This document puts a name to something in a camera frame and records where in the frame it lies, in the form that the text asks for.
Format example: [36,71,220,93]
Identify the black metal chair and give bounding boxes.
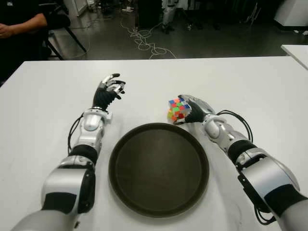
[42,4,87,61]

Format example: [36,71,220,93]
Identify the silver humanoid robot legs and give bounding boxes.
[161,0,179,33]

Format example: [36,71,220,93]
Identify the tangled white floor cable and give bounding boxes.
[120,14,178,60]

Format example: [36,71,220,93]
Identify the white board panel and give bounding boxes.
[64,0,88,17]

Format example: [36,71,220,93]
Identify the round dark brown plate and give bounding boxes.
[108,122,210,218]

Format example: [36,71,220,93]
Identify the robot left hand black silver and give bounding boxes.
[92,73,127,111]

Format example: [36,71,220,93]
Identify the seated person in black shirt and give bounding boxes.
[0,0,50,84]

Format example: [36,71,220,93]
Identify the black left arm cable bundle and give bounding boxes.
[67,115,84,154]

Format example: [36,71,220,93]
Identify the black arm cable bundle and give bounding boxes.
[67,115,84,154]
[216,110,276,226]

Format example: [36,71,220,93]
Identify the robot right hand black silver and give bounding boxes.
[173,94,216,125]

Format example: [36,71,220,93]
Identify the tall black cabinet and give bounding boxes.
[136,0,164,28]

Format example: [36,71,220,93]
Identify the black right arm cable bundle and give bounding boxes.
[216,110,276,226]

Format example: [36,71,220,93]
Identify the multicoloured Rubik's cube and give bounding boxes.
[167,96,193,125]

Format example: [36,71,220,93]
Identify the person's bare forearm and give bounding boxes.
[0,18,48,39]

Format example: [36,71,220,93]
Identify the white side table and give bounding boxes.
[281,44,308,70]

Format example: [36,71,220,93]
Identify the white cabinet with black base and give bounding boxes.
[274,0,308,32]

